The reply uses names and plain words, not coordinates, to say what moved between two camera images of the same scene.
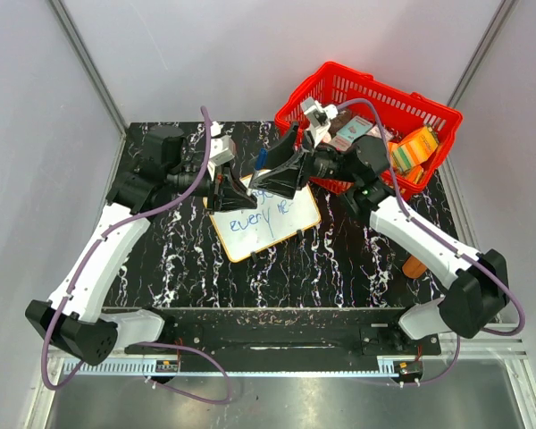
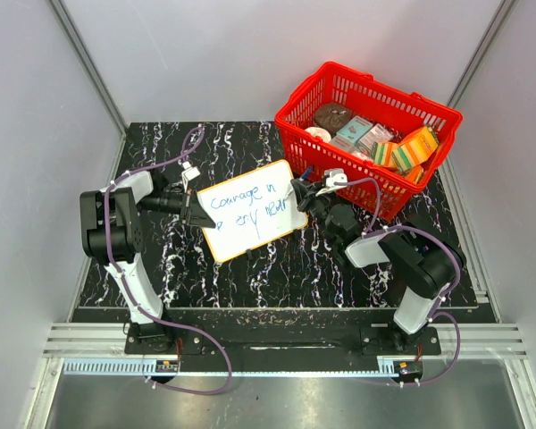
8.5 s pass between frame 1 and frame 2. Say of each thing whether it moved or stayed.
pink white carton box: stayed
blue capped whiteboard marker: moved
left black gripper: moved
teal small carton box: stayed
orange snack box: stayed
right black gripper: moved
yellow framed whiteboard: moved
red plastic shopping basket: stayed
